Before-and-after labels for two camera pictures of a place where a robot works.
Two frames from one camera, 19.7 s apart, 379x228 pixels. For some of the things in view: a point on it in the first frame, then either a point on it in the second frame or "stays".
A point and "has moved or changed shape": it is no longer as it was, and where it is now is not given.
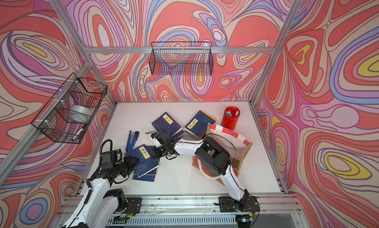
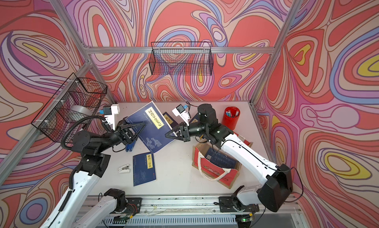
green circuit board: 120,220 stays
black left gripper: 131,163 -> 123,136
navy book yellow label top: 146,162 has moved or changed shape
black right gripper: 157,155 -> 185,137
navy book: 150,175 -> 154,133
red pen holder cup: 230,117 stays
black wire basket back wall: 184,58 stays
